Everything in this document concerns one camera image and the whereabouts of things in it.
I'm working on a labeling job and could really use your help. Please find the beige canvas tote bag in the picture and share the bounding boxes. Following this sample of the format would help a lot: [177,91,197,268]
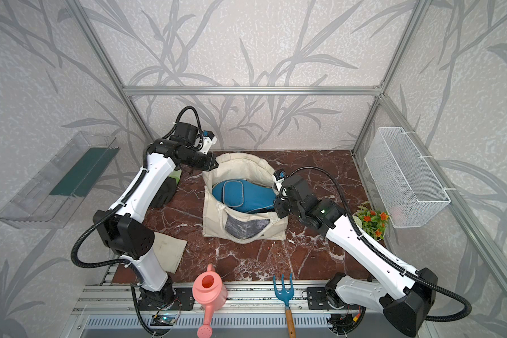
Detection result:
[202,153,288,244]

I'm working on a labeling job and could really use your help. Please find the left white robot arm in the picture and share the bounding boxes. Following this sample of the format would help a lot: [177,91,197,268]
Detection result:
[70,106,218,308]

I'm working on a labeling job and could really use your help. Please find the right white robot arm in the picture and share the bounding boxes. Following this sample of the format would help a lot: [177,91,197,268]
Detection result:
[273,170,473,337]

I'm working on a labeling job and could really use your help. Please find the black and green work glove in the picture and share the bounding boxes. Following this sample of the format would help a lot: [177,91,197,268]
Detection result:
[149,170,182,208]

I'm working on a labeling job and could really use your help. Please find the potted flower plant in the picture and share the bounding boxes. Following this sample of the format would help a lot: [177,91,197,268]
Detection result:
[353,201,391,242]

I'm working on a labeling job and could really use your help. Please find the blue hand rake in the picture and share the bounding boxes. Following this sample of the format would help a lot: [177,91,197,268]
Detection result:
[273,273,297,338]

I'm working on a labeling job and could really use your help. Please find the beige gardening glove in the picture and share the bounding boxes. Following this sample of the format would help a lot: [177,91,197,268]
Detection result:
[154,233,187,273]

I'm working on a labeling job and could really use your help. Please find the pink watering can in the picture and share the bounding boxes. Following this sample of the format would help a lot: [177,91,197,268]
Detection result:
[192,263,228,338]

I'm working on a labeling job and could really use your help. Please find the clear plastic shelf tray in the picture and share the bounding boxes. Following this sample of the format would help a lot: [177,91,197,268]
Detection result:
[0,132,120,230]

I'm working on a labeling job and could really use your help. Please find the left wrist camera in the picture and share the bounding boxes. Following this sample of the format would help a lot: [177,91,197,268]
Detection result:
[200,130,218,154]

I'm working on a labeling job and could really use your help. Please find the white wire basket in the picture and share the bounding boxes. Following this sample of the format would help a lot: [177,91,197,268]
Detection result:
[365,127,451,228]

